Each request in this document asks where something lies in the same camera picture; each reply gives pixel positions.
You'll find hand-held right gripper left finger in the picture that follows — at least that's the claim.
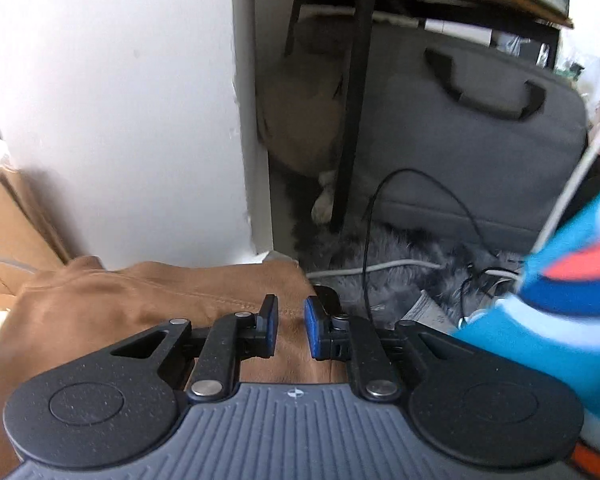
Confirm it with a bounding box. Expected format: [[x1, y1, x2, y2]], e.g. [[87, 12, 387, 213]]
[[111, 294, 280, 403]]

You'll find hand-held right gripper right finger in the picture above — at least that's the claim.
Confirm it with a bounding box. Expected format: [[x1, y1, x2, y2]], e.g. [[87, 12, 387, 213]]
[[304, 296, 476, 403]]

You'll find brown printed t-shirt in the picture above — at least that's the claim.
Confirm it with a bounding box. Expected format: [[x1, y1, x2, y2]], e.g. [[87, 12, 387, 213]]
[[0, 256, 351, 478]]

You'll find grey fluffy rug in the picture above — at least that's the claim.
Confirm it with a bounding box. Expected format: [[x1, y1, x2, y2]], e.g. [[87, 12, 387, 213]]
[[290, 210, 526, 333]]

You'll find printed paper sheet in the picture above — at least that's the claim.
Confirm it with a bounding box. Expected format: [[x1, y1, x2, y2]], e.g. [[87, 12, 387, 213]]
[[402, 290, 461, 336]]

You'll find blue patterned blanket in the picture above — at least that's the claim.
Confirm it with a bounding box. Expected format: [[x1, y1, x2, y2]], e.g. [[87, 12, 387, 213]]
[[452, 187, 600, 471]]

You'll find grey laptop bag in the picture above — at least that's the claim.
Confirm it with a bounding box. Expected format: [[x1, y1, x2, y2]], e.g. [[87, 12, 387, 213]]
[[352, 22, 591, 253]]

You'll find white cabinet panel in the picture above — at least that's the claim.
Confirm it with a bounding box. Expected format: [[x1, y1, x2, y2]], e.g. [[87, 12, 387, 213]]
[[0, 0, 276, 271]]

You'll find flat brown cardboard sheet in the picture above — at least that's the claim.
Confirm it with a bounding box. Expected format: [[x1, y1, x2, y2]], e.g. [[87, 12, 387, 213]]
[[0, 166, 73, 313]]

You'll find white power cable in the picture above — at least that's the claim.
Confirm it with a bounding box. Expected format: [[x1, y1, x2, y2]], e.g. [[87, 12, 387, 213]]
[[305, 259, 523, 281]]

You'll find thin black cable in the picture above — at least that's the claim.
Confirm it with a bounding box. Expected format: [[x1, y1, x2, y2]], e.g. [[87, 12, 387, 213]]
[[360, 167, 523, 328]]

